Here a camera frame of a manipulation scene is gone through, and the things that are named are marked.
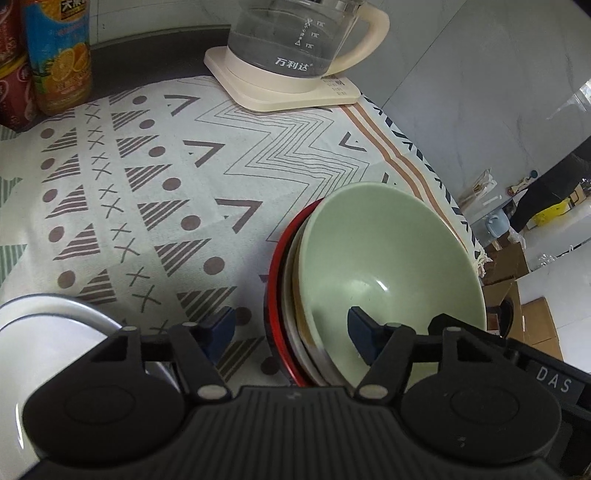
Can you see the red bowl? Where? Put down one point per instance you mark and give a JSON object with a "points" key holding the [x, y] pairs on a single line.
{"points": [[275, 295]]}

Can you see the cream kettle base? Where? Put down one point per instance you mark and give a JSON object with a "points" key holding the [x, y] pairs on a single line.
{"points": [[277, 94]]}

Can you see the white paper bags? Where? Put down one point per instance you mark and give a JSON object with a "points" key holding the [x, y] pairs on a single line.
{"points": [[480, 187]]}

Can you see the white plate crossed utensils print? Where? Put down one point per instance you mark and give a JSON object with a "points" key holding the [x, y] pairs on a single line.
{"points": [[46, 369]]}

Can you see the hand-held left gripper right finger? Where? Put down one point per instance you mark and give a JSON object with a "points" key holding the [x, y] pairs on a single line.
{"points": [[362, 330]]}

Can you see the glass kettle with cream lid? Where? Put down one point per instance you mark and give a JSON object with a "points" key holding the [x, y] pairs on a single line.
{"points": [[277, 41]]}

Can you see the pale blue container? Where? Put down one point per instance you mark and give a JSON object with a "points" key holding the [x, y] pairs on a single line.
{"points": [[497, 225]]}

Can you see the cardboard box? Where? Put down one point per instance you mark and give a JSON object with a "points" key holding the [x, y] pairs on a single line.
{"points": [[535, 323]]}

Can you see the patterned table cloth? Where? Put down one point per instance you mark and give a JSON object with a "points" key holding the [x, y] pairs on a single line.
{"points": [[184, 152]]}

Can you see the pale green bowl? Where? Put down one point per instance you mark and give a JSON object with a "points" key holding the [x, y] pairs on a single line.
{"points": [[392, 249]]}

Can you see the yellow box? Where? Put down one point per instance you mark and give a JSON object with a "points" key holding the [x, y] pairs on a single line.
{"points": [[551, 216]]}

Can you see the orange juice bottle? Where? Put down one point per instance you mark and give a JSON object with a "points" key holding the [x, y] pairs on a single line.
{"points": [[57, 69]]}

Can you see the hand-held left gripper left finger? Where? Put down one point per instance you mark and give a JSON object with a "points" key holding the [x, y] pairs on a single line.
{"points": [[221, 330]]}

